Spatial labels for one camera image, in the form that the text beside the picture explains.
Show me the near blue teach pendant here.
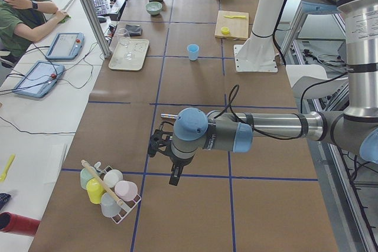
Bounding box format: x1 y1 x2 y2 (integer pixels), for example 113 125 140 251
12 60 65 98

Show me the yellow plastic knife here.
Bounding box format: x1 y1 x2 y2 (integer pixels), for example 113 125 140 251
223 15 247 19

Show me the yellow cup in rack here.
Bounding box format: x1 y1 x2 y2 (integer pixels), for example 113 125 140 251
86 178 106 204

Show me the aluminium frame post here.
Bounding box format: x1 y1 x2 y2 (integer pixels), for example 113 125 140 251
80 0 112 58

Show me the clear wine glass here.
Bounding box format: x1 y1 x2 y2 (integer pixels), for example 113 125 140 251
117 28 133 60

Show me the mint green cup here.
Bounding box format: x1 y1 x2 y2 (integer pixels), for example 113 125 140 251
80 168 93 190

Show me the white wire cup rack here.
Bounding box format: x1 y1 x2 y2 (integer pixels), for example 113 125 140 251
81 160 141 224

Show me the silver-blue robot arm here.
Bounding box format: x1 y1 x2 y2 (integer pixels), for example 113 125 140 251
148 0 377 185

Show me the bamboo cutting board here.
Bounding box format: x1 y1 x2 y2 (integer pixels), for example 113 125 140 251
214 10 249 40

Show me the light blue plastic cup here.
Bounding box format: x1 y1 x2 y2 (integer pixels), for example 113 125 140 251
187 44 199 61

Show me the green bowl of ice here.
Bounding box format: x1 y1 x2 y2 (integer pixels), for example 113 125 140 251
145 1 163 16

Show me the white chair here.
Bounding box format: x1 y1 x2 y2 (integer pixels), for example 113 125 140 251
286 64 348 99

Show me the grey folded cloth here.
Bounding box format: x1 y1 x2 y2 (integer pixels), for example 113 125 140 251
125 24 142 37

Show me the white cup in rack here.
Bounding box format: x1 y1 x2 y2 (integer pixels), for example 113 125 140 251
103 169 123 188

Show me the blue teach pendant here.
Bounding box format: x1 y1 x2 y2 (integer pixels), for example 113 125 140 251
12 60 65 98
45 32 84 61

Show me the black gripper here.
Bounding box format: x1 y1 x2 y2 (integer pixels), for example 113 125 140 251
147 126 192 186

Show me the far blue teach pendant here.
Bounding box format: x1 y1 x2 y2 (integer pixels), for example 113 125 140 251
45 32 84 61

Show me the black keyboard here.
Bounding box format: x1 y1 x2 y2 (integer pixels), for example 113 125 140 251
91 0 111 16

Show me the yellow lemon slice on board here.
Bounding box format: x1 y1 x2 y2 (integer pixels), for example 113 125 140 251
221 27 230 34

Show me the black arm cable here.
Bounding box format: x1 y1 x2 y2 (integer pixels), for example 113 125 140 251
206 84 350 140

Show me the pink cup in rack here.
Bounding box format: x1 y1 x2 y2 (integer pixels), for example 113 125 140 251
115 181 138 201

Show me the yellow plastic fork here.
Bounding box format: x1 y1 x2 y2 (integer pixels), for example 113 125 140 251
0 154 15 182

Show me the cream bear serving tray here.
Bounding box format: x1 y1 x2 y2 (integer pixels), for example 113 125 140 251
109 38 149 71

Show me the grey cup in rack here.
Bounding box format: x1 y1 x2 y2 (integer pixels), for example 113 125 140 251
100 192 121 218

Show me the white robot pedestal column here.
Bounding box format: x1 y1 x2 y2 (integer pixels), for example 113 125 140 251
234 0 285 73

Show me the seated person green shirt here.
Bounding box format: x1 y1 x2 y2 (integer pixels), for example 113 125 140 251
1 0 69 60

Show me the red bottle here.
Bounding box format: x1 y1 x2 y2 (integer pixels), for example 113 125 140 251
1 212 40 237

